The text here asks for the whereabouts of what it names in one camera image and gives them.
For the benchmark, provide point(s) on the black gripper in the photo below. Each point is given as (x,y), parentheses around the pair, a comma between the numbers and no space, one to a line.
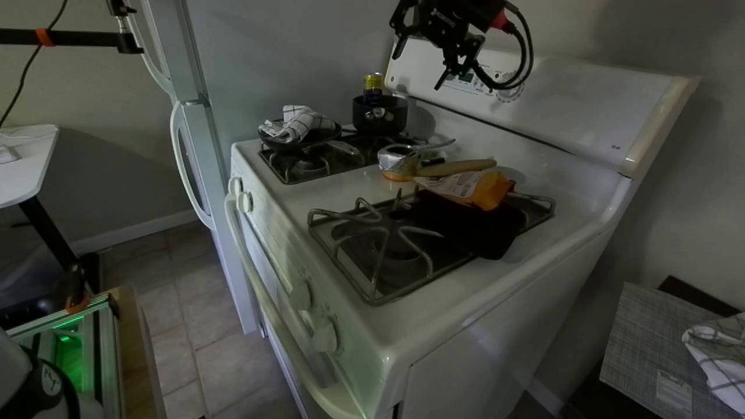
(454,16)

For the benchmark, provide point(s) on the black pot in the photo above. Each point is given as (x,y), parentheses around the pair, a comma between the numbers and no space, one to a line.
(381,114)

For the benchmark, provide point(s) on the open tin with orange label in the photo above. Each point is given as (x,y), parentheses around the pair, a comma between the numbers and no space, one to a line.
(396,156)

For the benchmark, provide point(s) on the wooden spoon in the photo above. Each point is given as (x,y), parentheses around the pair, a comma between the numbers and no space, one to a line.
(456,166)

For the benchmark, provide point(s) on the dark frying pan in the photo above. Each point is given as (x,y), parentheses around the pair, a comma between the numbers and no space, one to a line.
(345,141)

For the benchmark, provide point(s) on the orange paper bag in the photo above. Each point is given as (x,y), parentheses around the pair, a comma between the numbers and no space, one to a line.
(479,187)

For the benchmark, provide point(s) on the white checkered dish towel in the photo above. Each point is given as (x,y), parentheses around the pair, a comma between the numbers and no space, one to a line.
(722,357)
(295,123)

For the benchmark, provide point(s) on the black burner grate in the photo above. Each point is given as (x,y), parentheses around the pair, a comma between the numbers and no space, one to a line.
(303,165)
(374,248)

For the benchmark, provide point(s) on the black baking tray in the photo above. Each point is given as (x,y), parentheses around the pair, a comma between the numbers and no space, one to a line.
(473,225)

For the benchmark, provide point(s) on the white refrigerator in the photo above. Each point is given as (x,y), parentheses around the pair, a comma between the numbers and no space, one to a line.
(206,71)

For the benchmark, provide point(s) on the white stove knob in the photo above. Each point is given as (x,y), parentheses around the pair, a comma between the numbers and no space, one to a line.
(245,202)
(324,336)
(303,295)
(235,189)

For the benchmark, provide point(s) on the white gas stove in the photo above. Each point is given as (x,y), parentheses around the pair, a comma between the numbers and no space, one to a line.
(433,311)

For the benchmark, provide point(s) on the gray grid mat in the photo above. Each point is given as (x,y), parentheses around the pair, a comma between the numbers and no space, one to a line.
(643,350)

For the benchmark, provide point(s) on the black side table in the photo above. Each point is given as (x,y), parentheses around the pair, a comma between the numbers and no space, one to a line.
(590,404)

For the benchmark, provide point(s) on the white table with black leg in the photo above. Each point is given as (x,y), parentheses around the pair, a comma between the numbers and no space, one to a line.
(23,165)

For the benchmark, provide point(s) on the wooden robot cart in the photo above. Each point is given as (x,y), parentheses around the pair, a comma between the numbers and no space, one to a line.
(118,357)

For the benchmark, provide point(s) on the black camera stand bar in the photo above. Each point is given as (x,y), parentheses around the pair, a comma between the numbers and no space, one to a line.
(78,35)

